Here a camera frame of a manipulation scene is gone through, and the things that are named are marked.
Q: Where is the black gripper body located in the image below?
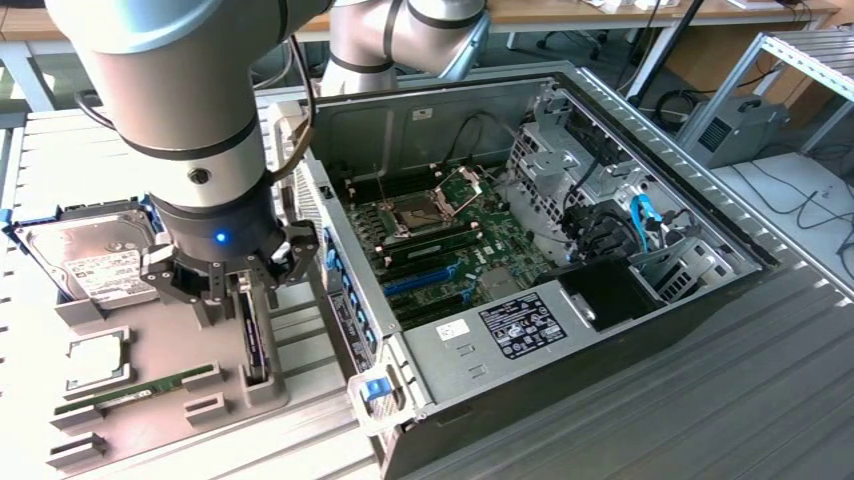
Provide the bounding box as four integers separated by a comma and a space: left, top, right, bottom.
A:
147, 187, 286, 265

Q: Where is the black graphics card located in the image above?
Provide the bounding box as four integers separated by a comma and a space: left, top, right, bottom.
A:
226, 269, 274, 389

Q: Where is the silver hard disk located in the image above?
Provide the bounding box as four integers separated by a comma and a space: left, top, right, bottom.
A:
14, 209, 162, 309

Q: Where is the grey parts rack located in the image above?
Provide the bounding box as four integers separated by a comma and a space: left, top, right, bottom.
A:
43, 272, 292, 469

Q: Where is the CPU socket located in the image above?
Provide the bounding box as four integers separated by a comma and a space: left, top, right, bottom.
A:
379, 197, 446, 236

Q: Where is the blue expansion slot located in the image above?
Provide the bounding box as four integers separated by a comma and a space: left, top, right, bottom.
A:
383, 267, 455, 296

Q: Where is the black RAM stick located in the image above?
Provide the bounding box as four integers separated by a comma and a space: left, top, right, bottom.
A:
383, 227, 482, 264

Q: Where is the silver CPU chip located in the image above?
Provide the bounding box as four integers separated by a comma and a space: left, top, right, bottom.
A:
64, 335, 132, 392

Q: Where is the blue disk caddy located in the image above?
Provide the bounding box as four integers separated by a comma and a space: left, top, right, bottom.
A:
0, 194, 159, 301

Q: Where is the green RAM stick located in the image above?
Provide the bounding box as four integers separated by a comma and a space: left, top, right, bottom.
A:
52, 364, 215, 416

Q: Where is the metal socket cover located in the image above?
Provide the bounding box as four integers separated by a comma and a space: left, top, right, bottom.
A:
433, 166, 493, 214

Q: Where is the green motherboard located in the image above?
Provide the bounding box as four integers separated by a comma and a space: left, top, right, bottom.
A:
343, 164, 575, 326

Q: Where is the silver chipset heatsink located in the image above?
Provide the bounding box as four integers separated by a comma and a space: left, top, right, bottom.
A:
478, 267, 526, 301

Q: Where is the silver power supply unit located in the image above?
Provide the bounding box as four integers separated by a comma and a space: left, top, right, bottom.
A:
399, 279, 595, 406

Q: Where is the silver perforated drive cage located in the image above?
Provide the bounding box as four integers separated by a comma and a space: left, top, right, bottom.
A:
505, 122, 583, 261

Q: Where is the black plastic fan shroud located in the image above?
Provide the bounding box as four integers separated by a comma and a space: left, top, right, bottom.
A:
533, 257, 669, 334

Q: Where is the wooden desk with white legs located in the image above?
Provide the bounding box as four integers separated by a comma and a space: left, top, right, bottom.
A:
0, 7, 334, 114

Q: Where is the open PC case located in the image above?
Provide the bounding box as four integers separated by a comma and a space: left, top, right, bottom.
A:
263, 60, 784, 480

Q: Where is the dark office chair base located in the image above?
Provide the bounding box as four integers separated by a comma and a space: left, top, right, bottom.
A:
533, 29, 613, 61

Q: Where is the silver disk bay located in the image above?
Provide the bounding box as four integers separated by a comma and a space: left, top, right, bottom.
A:
630, 237, 762, 306

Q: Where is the black stand pole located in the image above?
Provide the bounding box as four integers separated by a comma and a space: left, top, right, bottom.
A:
626, 0, 706, 101

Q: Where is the grey box unit with vent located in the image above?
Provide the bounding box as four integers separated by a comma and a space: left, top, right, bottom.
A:
693, 94, 793, 169

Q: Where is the long wooden desk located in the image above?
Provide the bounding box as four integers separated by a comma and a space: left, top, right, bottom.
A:
490, 0, 842, 101

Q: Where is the plain grey case handle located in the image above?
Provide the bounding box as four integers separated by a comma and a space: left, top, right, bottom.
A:
263, 101, 315, 151

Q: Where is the black looped wire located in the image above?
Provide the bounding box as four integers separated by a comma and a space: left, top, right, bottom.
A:
447, 112, 519, 166

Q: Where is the grey handle with blue latch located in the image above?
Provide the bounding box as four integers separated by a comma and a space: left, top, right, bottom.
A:
346, 367, 410, 437

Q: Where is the black wire bundle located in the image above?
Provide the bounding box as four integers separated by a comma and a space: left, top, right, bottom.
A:
563, 199, 635, 261

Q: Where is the blue SATA wire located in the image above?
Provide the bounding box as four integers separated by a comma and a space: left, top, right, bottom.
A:
629, 193, 669, 256

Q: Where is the coiled black cable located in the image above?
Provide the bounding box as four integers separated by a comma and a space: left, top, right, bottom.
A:
657, 88, 701, 124

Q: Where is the aluminium profile frame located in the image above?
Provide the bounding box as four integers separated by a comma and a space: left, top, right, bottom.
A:
673, 27, 854, 151

